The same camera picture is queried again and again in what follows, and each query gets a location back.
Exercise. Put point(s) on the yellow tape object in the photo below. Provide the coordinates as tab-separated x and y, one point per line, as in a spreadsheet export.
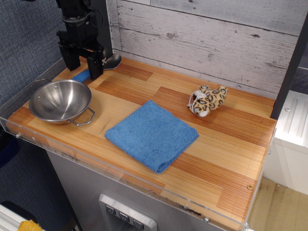
29	225

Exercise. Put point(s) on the dark left vertical post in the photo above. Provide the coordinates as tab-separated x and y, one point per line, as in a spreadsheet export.
104	37

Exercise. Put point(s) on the blue handled metal spoon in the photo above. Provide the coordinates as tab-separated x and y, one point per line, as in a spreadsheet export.
111	63

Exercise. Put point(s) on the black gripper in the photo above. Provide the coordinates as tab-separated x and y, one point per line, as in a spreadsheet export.
80	39

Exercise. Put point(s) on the stainless steel bowl with handles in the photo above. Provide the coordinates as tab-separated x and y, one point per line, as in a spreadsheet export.
61	102

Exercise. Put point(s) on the leopard print plush toy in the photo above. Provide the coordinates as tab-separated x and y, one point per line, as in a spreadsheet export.
205	100

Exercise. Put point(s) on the dark vertical post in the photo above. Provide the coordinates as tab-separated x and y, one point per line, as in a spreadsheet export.
104	37
291	70

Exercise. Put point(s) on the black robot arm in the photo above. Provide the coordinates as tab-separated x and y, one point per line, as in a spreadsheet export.
79	11

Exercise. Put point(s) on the silver cabinet with dispenser panel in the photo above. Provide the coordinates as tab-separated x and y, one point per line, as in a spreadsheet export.
104	198

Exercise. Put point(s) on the white side unit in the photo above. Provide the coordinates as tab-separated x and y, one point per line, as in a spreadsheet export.
287	162

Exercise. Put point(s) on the folded blue cloth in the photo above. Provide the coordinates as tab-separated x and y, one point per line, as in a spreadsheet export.
152	136

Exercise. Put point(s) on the dark right vertical post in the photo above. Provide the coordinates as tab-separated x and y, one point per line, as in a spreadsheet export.
291	70

